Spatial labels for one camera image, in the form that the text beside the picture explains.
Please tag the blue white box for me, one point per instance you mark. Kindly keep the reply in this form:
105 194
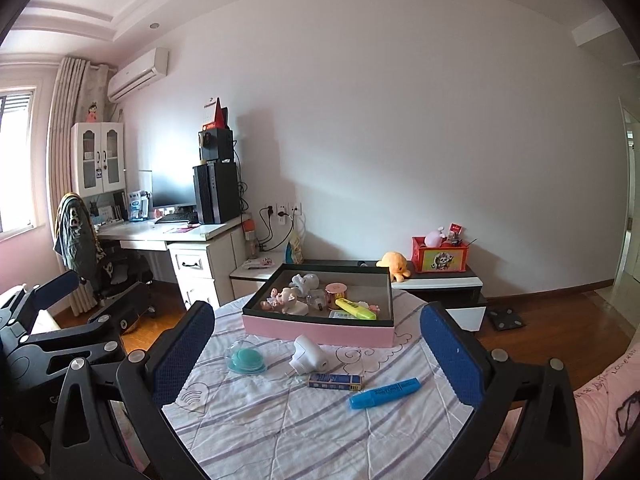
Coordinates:
139 206

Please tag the black bathroom scale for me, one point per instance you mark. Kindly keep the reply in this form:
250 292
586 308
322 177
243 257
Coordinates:
506 319

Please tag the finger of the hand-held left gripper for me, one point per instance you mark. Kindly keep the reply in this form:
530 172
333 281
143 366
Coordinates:
125 305
50 292

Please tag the window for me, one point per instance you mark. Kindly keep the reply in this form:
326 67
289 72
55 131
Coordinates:
15 160

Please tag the small figure doll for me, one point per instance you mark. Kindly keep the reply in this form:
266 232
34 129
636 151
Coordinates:
91 112

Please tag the pink cardboard box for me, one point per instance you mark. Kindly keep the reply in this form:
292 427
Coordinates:
320 332

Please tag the red desk calendar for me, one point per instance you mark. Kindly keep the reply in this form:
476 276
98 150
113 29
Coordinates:
216 115

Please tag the black white low cabinet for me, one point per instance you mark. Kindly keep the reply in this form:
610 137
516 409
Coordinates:
440 292

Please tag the white nightstand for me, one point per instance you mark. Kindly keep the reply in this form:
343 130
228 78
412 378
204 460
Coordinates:
252 280

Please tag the computer monitor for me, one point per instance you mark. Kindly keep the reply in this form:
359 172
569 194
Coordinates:
172 190

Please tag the red storage box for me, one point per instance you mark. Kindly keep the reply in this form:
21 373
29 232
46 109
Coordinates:
440 257

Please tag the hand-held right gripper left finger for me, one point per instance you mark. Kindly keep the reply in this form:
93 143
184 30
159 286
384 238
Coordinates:
180 355

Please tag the yellow octopus plush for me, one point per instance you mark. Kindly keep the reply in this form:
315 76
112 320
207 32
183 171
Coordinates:
392 265

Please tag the black computer tower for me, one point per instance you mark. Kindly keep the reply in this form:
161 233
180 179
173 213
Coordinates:
217 192

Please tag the white air conditioner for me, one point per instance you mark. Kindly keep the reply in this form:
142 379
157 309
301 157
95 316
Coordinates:
137 75

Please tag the white radiator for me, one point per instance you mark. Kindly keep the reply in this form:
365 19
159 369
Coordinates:
82 300

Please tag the white handheld thermometer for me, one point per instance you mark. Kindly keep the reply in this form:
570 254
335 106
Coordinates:
307 355

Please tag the white plush toy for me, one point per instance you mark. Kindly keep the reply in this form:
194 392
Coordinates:
305 282

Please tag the blue snack bag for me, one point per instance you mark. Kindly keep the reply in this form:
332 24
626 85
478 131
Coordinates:
294 252

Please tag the beige curtain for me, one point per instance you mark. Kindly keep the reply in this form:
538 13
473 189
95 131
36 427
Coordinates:
65 135

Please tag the door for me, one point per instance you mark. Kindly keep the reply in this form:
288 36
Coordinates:
627 200

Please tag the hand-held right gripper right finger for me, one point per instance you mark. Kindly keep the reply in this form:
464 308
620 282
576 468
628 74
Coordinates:
450 355

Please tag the small blue box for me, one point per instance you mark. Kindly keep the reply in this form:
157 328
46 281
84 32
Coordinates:
335 381

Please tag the orange-capped bottle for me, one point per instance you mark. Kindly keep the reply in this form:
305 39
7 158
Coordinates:
250 240

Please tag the wall power outlets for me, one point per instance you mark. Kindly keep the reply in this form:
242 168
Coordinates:
282 209

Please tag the pink plush toy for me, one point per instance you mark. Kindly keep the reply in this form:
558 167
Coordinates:
435 237

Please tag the white computer desk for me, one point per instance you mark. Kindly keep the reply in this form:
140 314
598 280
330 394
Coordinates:
200 260

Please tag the black office chair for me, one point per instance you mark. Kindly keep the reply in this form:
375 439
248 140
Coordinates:
120 280

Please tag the rose gold cylinder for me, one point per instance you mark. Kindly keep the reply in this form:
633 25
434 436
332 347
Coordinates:
336 295

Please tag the pink baby doll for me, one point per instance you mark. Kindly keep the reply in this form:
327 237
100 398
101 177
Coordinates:
280 300

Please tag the yellow highlighter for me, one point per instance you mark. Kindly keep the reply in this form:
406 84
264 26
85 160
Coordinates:
355 309

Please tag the dark printed jacket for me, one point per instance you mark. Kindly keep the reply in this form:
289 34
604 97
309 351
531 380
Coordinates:
75 240

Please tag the black keyboard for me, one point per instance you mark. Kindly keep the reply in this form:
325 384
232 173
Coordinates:
172 218

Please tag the blue highlighter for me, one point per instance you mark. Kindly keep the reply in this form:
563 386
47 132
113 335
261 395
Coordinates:
385 392

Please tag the white glass-door cabinet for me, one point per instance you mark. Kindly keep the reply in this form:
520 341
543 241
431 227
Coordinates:
97 160

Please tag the black speaker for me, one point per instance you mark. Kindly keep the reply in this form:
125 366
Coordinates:
215 145

